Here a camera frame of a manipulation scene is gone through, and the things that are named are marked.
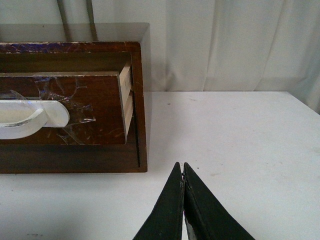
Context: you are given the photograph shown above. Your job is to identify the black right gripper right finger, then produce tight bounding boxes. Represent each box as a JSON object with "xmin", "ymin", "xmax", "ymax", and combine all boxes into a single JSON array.
[{"xmin": 183, "ymin": 163, "xmax": 253, "ymax": 240}]

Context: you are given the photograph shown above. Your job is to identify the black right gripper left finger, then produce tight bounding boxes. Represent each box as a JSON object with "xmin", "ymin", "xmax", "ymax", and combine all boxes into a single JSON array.
[{"xmin": 134, "ymin": 162, "xmax": 185, "ymax": 240}]

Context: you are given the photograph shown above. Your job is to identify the white drawer handle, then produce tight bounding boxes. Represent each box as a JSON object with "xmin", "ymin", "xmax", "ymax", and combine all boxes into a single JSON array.
[{"xmin": 0, "ymin": 100, "xmax": 70, "ymax": 140}]

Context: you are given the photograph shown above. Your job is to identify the brown wooden drawer cabinet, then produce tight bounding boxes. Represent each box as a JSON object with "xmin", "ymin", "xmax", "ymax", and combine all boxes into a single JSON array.
[{"xmin": 0, "ymin": 22, "xmax": 152, "ymax": 173}]

